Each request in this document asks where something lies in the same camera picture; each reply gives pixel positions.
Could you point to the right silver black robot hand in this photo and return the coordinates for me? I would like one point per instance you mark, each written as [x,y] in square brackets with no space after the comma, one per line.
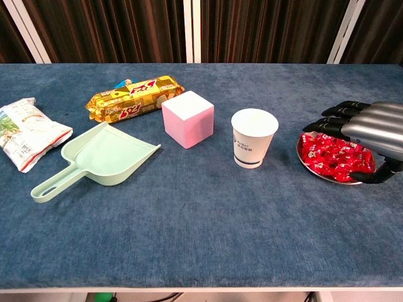
[378,126]

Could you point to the red candy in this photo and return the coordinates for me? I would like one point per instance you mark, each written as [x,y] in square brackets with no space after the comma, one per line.
[340,174]
[330,154]
[362,157]
[310,157]
[344,161]
[318,140]

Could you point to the silver metal plate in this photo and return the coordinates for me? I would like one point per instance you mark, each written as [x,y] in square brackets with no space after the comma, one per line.
[315,173]

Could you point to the white paper cup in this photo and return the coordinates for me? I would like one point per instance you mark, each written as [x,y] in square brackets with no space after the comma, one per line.
[252,148]

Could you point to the pink cube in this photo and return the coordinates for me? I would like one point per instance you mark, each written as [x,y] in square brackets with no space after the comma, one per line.
[189,126]

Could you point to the blue table cloth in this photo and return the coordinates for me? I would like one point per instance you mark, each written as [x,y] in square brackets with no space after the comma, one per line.
[201,220]

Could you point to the gold biscuit package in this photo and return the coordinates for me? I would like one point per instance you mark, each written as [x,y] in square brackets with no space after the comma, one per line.
[135,100]

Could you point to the small blue snack packet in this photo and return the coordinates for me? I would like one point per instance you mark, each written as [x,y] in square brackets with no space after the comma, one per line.
[122,83]

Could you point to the mint green plastic dustpan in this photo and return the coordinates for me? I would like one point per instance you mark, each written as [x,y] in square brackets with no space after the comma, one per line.
[107,160]

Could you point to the bright green object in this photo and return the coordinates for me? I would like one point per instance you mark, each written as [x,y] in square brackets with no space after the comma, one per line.
[104,298]

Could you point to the white snack bag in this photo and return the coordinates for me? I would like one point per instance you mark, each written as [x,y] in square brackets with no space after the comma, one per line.
[28,135]

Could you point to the white table frame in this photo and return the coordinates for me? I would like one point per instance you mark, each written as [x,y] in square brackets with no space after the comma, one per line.
[201,289]

